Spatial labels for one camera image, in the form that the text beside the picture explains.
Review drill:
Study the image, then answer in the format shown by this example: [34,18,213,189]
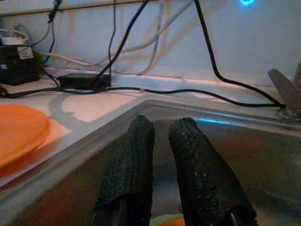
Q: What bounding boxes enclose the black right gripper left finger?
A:
[92,114,156,226]

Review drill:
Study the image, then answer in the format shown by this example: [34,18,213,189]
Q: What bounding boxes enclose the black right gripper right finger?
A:
[168,117,259,226]

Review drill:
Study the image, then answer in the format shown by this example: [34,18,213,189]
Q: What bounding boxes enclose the stainless steel sink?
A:
[0,98,301,226]

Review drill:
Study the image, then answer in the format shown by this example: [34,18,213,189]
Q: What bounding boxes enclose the green plate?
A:
[150,213,182,226]

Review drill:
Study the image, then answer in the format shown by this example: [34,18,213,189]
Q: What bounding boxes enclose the black power adapter brick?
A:
[57,73,112,91]

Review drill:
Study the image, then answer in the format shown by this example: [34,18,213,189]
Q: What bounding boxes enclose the orange round plate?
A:
[0,104,52,170]

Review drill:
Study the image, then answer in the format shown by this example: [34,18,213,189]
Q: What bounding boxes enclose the chrome faucet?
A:
[268,62,301,118]

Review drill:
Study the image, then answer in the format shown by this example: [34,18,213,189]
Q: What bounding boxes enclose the black charger box with labels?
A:
[0,44,45,86]

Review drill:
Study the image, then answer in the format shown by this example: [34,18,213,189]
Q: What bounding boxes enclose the white plug adapter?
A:
[0,29,28,46]

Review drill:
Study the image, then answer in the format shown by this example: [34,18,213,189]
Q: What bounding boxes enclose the white cable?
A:
[39,0,196,67]

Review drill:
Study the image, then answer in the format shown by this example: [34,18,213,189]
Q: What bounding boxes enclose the grey network cable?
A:
[138,0,165,75]

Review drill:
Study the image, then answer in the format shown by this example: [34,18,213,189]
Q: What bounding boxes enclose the thick black cable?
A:
[93,0,150,82]

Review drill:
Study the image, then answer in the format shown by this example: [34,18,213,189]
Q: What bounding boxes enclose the thin black cable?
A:
[108,0,117,78]

